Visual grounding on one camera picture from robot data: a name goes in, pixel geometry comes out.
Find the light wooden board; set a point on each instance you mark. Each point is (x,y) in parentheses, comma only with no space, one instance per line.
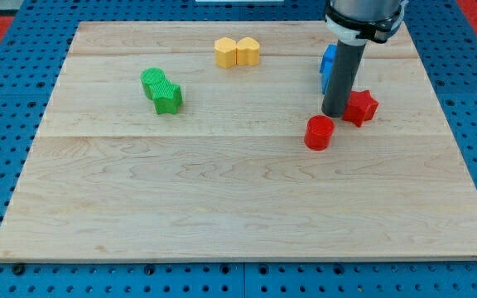
(229,178)

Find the red cylinder block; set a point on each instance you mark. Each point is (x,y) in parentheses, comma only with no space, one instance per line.
(319,131)

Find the green star block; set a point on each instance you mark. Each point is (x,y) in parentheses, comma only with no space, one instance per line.
(167,97)

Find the yellow heart block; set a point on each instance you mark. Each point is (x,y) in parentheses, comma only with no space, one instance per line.
(247,52)

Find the yellow hexagon block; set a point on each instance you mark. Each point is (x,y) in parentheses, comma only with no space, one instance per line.
(225,52)

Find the green cylinder block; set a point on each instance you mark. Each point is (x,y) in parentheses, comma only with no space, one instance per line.
(151,80)

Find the blue block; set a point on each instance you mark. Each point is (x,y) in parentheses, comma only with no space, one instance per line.
(326,66)

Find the red star block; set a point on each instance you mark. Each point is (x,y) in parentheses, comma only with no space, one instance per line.
(360,107)

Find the grey cylindrical pointer rod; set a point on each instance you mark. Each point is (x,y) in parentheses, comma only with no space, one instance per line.
(343,72)

